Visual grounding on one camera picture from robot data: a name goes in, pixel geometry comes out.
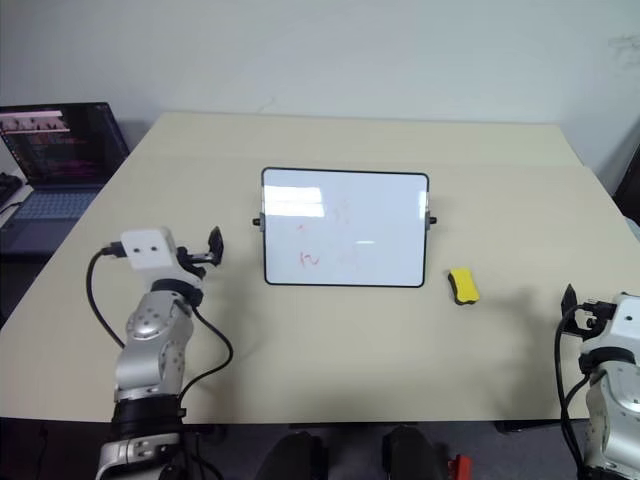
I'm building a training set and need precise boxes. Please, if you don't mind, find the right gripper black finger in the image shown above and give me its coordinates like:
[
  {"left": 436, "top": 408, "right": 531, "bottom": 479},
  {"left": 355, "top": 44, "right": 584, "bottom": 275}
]
[{"left": 560, "top": 283, "right": 579, "bottom": 317}]

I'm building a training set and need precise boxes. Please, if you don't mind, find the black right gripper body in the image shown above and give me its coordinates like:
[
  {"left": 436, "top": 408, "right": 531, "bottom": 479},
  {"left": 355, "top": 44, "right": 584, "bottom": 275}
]
[{"left": 564, "top": 298, "right": 616, "bottom": 341}]

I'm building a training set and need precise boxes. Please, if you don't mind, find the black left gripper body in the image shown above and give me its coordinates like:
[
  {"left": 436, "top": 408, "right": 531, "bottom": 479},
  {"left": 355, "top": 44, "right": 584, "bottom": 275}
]
[{"left": 174, "top": 244, "right": 215, "bottom": 280}]

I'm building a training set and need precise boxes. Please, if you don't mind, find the yellow and black eraser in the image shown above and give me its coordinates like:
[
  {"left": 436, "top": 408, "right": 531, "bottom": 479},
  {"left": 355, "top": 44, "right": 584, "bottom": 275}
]
[{"left": 447, "top": 267, "right": 482, "bottom": 306}]

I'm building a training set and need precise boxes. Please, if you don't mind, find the black framed tabletop whiteboard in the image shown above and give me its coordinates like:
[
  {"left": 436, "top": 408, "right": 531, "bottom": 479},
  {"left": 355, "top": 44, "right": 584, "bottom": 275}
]
[{"left": 249, "top": 166, "right": 439, "bottom": 289}]

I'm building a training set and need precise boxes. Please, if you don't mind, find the dark side desk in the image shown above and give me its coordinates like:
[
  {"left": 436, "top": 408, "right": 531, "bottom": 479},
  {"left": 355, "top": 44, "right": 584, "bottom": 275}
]
[{"left": 0, "top": 169, "right": 56, "bottom": 326}]

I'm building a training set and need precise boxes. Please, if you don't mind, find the open blue laptop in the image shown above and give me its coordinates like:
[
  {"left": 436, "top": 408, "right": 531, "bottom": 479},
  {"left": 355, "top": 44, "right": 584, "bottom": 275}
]
[{"left": 0, "top": 101, "right": 131, "bottom": 254}]

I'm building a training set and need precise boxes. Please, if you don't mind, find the small red object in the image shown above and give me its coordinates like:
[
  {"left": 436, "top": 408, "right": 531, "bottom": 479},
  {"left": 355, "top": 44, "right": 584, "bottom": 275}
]
[{"left": 446, "top": 454, "right": 473, "bottom": 480}]

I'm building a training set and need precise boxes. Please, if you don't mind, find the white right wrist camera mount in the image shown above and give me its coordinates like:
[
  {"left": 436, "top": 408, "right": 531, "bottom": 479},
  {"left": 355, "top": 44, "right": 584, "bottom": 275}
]
[{"left": 606, "top": 293, "right": 640, "bottom": 347}]

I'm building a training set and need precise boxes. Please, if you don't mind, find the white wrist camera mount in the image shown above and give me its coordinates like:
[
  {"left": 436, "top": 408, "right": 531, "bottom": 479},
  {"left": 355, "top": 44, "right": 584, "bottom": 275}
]
[
  {"left": 121, "top": 227, "right": 178, "bottom": 274},
  {"left": 606, "top": 293, "right": 640, "bottom": 347}
]

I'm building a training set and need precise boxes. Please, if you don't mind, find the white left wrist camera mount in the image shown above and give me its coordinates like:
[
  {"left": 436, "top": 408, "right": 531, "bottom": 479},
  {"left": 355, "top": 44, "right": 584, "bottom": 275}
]
[{"left": 121, "top": 227, "right": 178, "bottom": 274}]

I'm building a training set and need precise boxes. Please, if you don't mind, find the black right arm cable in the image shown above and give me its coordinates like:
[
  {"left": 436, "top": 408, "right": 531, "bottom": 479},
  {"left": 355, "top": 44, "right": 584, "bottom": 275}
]
[{"left": 554, "top": 308, "right": 592, "bottom": 474}]

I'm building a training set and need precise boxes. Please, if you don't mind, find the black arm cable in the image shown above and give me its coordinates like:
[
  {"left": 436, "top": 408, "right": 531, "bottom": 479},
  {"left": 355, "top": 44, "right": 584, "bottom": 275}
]
[
  {"left": 554, "top": 308, "right": 592, "bottom": 474},
  {"left": 86, "top": 241, "right": 235, "bottom": 404}
]

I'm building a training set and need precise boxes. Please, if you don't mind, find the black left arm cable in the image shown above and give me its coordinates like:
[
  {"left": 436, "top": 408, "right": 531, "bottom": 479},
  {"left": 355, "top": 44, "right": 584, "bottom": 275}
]
[{"left": 86, "top": 241, "right": 235, "bottom": 404}]

